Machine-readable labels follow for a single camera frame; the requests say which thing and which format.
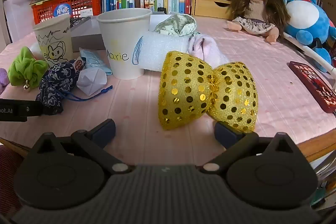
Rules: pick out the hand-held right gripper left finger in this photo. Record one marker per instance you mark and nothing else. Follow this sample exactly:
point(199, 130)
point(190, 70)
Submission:
point(106, 132)

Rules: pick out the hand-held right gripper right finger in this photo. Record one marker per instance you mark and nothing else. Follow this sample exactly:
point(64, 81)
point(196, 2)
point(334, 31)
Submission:
point(225, 134)

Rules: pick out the green scrunchie with bell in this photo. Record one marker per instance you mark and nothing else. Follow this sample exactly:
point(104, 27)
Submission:
point(26, 69)

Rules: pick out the white paper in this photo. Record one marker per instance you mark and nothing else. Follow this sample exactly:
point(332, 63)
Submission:
point(90, 79)

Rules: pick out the gold sequin bow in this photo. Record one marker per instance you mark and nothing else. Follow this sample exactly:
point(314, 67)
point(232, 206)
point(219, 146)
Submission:
point(183, 90)

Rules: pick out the white storage box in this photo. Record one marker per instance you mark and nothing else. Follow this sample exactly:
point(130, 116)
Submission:
point(86, 40)

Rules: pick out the white foam sheet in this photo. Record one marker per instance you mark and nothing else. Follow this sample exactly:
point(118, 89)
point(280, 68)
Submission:
point(162, 53)

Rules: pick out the purple scrunchie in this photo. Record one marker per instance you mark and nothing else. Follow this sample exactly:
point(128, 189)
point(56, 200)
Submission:
point(3, 79)

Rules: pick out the pink tablecloth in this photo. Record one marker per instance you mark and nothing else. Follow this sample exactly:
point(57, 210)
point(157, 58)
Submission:
point(131, 108)

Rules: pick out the light blue mask pack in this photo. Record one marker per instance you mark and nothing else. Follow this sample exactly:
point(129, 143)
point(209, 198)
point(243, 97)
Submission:
point(92, 58)

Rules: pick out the paper cup with cartoon drawing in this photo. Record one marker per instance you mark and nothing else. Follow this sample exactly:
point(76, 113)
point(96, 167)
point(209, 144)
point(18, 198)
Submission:
point(52, 40)

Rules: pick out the pale pink cloth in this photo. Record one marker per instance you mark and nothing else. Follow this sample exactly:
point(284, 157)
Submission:
point(207, 49)

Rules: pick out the white paper cup with writing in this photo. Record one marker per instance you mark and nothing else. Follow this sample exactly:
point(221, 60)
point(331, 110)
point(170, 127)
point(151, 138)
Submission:
point(123, 37)

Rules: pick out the red phone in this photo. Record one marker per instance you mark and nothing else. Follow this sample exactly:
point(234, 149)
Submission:
point(312, 82)

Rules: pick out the red plastic basket with label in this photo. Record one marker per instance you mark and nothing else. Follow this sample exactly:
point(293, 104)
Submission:
point(52, 6)

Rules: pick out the white plastic bar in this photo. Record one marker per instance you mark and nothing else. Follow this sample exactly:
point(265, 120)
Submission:
point(309, 52)

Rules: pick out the green patterned cloth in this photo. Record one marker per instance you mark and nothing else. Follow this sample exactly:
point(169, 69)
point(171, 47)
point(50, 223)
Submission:
point(176, 24)

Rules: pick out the wooden drawer box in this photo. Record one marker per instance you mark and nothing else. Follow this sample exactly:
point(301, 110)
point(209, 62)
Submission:
point(207, 7)

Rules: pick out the brown haired doll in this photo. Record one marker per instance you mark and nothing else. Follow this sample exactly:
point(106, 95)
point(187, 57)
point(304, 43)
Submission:
point(256, 8)

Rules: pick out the small black object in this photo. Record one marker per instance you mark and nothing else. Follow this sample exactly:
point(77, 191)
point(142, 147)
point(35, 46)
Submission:
point(162, 10)

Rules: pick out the blue plush toy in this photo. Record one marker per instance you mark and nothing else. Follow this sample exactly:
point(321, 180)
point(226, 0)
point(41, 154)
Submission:
point(312, 19)

